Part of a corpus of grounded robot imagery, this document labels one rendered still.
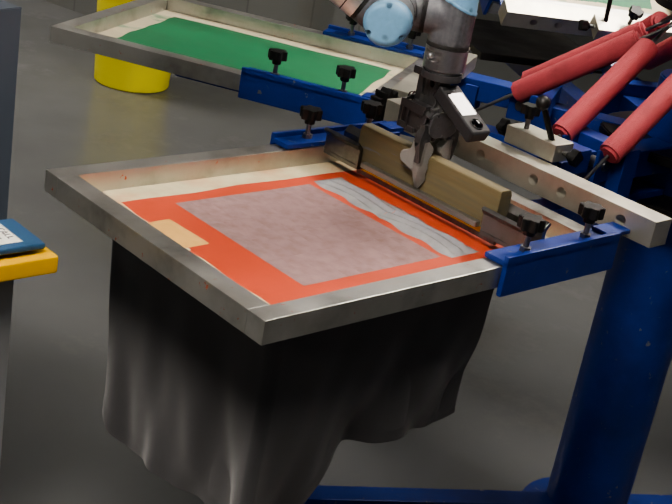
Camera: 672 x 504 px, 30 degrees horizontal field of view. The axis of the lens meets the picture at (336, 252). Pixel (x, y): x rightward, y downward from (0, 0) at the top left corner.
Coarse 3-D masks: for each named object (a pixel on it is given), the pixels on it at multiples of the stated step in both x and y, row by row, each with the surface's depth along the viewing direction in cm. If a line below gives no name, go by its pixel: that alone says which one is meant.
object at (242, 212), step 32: (224, 192) 219; (256, 192) 221; (288, 192) 224; (320, 192) 227; (384, 192) 233; (192, 224) 203; (224, 224) 205; (256, 224) 208; (288, 224) 210; (320, 224) 212
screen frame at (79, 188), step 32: (128, 160) 215; (160, 160) 218; (192, 160) 221; (224, 160) 225; (256, 160) 231; (288, 160) 236; (320, 160) 242; (64, 192) 202; (96, 192) 200; (512, 192) 234; (96, 224) 196; (128, 224) 190; (576, 224) 223; (160, 256) 184; (192, 256) 183; (192, 288) 179; (224, 288) 175; (352, 288) 182; (384, 288) 184; (416, 288) 187; (448, 288) 192; (480, 288) 198; (256, 320) 169; (288, 320) 170; (320, 320) 175; (352, 320) 180
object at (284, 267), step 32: (352, 224) 215; (384, 224) 217; (448, 224) 223; (224, 256) 193; (256, 256) 196; (288, 256) 198; (320, 256) 200; (352, 256) 202; (384, 256) 204; (416, 256) 206; (480, 256) 211; (256, 288) 185; (288, 288) 187; (320, 288) 188
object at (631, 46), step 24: (648, 24) 285; (576, 48) 288; (600, 48) 272; (624, 48) 270; (648, 48) 263; (528, 72) 292; (552, 72) 277; (576, 72) 275; (624, 72) 261; (504, 96) 284; (528, 96) 281; (600, 96) 259; (576, 120) 256; (648, 120) 250; (624, 144) 248
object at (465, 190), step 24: (360, 144) 235; (384, 144) 230; (408, 144) 227; (384, 168) 231; (408, 168) 226; (432, 168) 222; (456, 168) 219; (432, 192) 223; (456, 192) 219; (480, 192) 214; (504, 192) 212; (480, 216) 215
